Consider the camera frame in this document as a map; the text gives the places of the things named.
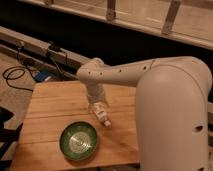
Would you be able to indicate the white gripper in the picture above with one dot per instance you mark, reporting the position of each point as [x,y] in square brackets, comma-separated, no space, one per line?
[96,93]

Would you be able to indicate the small clear bottle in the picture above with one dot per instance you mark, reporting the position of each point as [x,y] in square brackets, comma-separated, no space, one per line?
[99,110]

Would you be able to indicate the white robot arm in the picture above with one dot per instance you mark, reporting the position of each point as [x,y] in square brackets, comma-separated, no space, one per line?
[171,107]

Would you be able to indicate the green ceramic bowl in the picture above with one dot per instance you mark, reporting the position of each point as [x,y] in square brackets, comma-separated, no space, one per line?
[78,141]

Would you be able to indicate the blue box on floor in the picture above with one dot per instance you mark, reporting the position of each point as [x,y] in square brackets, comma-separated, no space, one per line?
[42,76]

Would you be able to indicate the black chair at left edge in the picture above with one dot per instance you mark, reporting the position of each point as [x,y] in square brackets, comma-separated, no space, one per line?
[7,136]

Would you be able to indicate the metal rail beam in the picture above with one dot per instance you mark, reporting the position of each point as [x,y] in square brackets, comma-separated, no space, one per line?
[32,52]

